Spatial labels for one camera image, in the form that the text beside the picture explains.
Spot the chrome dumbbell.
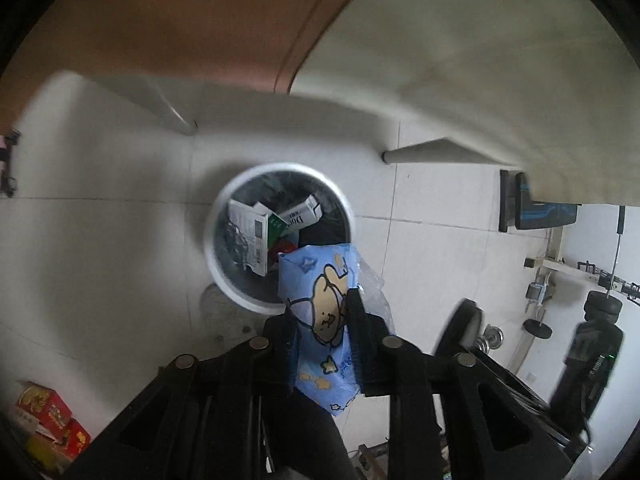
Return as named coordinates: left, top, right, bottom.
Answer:
left=482, top=324, right=506, bottom=351

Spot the black blue weight bench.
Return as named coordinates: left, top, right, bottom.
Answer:
left=499, top=169, right=582, bottom=234

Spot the blue bear print plastic packet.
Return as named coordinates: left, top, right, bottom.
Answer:
left=277, top=242, right=396, bottom=414

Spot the red printed carton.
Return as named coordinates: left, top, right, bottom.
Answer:
left=61, top=417, right=94, bottom=461
left=14, top=382, right=72, bottom=429

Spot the pink tablecloth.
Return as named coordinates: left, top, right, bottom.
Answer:
left=0, top=0, right=392, bottom=128

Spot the green white medicine box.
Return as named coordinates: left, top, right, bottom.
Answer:
left=228, top=199, right=291, bottom=277

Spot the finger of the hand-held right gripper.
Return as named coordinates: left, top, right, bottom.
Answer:
left=434, top=299, right=592, bottom=456

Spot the barbell with black plate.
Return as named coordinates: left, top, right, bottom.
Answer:
left=583, top=204, right=627, bottom=322

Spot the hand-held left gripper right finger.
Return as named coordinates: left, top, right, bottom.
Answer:
left=346, top=287, right=576, bottom=480

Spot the white round bin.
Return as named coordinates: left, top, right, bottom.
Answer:
left=204, top=162, right=357, bottom=315

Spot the long pink white toothpaste box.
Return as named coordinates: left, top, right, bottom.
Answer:
left=277, top=194, right=323, bottom=231

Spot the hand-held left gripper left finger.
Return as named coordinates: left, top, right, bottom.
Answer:
left=65, top=310, right=301, bottom=480

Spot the table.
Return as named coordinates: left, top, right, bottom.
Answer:
left=50, top=71, right=521, bottom=167

